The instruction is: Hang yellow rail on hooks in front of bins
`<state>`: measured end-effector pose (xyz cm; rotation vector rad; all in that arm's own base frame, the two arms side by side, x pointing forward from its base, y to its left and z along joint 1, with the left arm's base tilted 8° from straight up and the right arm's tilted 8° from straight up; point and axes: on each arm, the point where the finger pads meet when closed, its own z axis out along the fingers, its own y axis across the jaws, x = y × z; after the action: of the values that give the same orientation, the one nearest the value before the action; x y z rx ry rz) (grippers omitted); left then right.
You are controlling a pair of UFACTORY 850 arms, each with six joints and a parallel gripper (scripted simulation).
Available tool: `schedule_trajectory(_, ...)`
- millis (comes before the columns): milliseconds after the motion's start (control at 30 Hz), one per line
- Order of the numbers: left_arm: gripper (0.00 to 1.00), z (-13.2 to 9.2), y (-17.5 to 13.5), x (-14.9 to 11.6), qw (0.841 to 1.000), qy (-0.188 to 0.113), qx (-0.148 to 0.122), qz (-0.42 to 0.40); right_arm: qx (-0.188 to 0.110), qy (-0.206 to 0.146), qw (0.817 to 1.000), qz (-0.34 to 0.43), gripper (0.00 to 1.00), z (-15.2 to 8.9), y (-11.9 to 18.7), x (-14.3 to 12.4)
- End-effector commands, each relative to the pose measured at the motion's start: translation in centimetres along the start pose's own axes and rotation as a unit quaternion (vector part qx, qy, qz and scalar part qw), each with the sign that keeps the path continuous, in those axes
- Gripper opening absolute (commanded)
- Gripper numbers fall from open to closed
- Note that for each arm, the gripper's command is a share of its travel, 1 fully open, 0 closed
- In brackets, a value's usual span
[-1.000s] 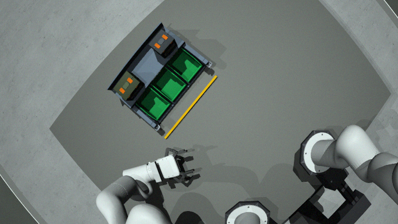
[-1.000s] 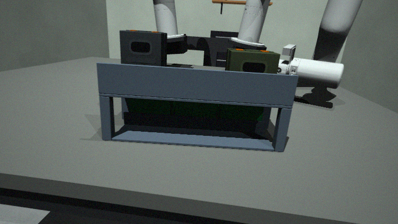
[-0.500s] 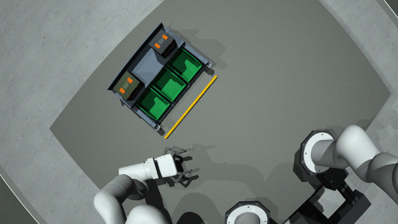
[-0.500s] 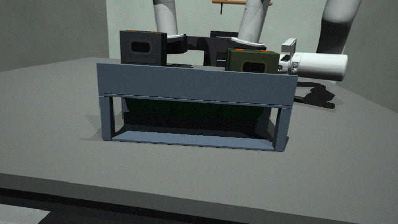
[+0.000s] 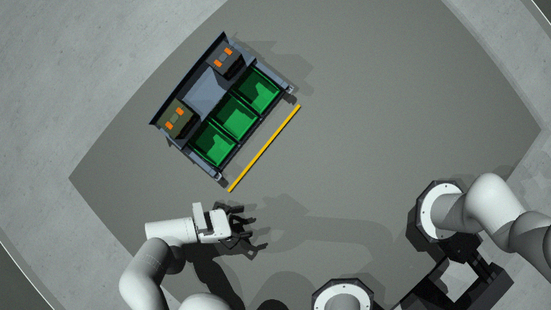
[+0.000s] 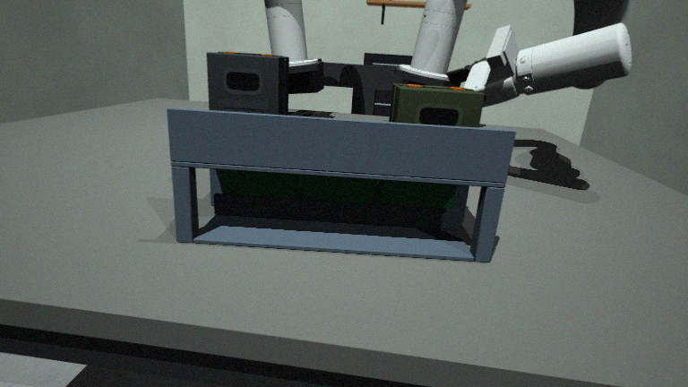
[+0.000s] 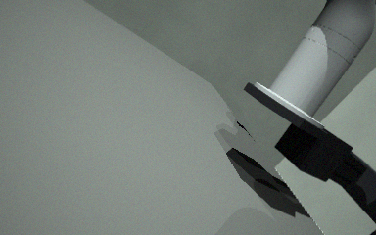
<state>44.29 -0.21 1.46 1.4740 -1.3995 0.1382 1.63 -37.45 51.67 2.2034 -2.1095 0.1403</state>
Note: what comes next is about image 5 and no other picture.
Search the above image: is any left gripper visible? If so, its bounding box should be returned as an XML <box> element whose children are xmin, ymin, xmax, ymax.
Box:
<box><xmin>197</xmin><ymin>202</ymin><xmax>253</xmax><ymax>250</ymax></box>

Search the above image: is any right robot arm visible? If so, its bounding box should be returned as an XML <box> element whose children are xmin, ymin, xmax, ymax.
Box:
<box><xmin>420</xmin><ymin>172</ymin><xmax>551</xmax><ymax>284</ymax></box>

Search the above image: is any yellow bar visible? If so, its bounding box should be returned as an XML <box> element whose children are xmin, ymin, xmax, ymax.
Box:
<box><xmin>228</xmin><ymin>104</ymin><xmax>301</xmax><ymax>192</ymax></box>

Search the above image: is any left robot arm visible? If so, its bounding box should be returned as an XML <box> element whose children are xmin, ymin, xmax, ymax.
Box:
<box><xmin>119</xmin><ymin>202</ymin><xmax>370</xmax><ymax>310</ymax></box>

